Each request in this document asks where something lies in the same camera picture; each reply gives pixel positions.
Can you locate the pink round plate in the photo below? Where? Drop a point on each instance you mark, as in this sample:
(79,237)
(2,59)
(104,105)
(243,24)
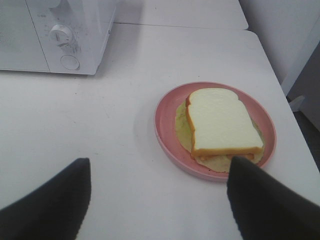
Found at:
(164,125)

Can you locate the white timer knob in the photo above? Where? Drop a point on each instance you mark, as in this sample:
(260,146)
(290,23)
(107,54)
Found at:
(61,34)

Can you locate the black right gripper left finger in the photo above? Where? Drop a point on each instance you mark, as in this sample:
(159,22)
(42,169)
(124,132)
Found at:
(54,211)

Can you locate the white microwave oven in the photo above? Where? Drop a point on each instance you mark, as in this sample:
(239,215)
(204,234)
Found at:
(90,21)

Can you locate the round white door button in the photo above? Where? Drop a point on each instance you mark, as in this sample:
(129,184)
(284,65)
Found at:
(69,62)

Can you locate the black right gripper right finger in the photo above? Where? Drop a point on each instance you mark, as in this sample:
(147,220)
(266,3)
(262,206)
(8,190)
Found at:
(265,209)

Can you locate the white bread sandwich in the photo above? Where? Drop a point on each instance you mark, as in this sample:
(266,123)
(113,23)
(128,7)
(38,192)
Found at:
(214,126)

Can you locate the white upper power knob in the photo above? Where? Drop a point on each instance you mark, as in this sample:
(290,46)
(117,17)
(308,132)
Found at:
(52,3)

